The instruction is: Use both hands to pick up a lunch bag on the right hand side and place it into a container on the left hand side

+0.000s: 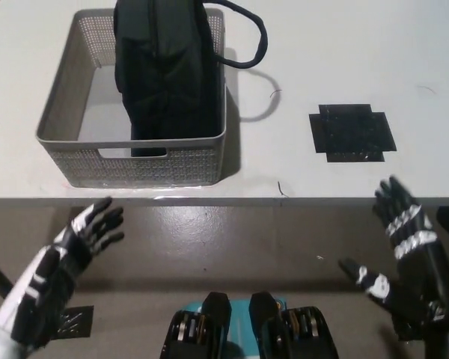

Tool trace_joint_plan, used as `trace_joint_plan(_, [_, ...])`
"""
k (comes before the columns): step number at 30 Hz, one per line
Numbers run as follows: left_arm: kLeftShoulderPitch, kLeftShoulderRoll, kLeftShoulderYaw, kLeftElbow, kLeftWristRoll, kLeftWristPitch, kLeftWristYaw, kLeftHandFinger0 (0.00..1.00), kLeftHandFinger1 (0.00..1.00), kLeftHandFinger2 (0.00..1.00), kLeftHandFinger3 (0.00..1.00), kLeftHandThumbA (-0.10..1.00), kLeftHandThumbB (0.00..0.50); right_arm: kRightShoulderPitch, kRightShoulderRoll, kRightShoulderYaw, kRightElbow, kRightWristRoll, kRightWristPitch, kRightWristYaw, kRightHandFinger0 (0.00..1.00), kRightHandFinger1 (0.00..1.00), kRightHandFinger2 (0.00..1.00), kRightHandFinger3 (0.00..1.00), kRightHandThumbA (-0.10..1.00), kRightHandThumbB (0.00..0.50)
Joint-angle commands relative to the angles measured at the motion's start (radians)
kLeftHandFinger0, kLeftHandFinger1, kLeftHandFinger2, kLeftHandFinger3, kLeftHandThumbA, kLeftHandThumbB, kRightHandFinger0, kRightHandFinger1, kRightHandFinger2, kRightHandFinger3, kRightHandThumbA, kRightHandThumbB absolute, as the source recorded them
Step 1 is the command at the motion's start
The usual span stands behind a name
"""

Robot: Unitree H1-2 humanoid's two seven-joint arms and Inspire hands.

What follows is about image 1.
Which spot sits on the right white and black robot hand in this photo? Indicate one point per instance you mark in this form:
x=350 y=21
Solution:
x=423 y=276

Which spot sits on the short dark thread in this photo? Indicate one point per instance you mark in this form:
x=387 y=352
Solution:
x=282 y=188

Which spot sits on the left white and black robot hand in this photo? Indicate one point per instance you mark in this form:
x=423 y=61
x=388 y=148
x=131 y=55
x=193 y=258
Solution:
x=60 y=269

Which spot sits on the grey perforated plastic basket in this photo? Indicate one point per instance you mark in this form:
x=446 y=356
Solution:
x=194 y=164

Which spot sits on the thin curved dark thread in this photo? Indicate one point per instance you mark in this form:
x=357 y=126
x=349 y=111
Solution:
x=276 y=92

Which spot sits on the dark green lunch bag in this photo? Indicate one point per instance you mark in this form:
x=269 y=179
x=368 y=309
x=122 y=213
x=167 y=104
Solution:
x=164 y=82

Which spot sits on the black tape patch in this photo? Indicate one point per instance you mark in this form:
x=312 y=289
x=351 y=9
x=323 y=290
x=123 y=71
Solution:
x=351 y=131

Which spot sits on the black and teal robot torso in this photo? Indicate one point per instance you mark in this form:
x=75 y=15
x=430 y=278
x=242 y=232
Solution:
x=224 y=329

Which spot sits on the faint thin thread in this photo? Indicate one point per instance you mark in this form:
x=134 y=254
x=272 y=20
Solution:
x=428 y=89

